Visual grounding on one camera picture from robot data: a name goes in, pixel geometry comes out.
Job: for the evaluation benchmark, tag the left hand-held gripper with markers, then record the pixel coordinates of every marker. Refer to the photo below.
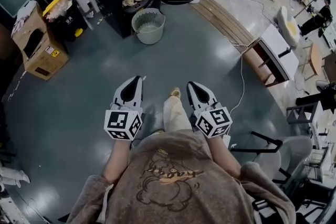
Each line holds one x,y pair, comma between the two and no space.
123,123

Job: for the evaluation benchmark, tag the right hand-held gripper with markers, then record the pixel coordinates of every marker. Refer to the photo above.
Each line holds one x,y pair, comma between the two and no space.
214,122

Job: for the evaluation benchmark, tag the green laundry basket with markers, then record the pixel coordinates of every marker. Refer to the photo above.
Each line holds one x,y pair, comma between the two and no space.
149,32

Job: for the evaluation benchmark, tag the person's left forearm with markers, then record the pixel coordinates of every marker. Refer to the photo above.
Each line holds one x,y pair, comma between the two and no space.
116,162

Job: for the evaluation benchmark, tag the person's right forearm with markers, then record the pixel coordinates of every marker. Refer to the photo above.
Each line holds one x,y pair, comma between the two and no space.
223,154

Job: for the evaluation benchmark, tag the person's beige shoe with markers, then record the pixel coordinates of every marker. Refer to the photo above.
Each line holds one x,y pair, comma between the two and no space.
175,92

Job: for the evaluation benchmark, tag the person's beige trousers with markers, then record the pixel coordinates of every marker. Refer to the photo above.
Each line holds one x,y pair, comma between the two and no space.
174,118

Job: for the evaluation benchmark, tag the wooden slat platform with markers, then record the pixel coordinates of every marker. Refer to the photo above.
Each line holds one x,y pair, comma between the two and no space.
225,23

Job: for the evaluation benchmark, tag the brown cardboard box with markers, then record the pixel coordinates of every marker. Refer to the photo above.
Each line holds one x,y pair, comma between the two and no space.
44,60

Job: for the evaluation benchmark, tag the person's brown printed shirt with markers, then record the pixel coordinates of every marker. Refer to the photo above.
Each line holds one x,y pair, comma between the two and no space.
183,191

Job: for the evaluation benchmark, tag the black bin with yellow lid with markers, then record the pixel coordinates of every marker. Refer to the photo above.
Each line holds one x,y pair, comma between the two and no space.
71,23

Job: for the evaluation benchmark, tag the white table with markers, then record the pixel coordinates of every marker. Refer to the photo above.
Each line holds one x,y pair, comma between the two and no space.
282,47

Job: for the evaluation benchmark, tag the grey office chair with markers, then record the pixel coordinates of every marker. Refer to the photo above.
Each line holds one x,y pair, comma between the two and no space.
294,154

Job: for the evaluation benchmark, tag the white and yellow foam cushion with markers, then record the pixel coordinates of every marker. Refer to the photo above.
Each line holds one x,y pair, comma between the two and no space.
288,26

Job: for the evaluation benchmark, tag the wooden chair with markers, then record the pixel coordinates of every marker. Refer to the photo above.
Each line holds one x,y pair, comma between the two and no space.
315,60

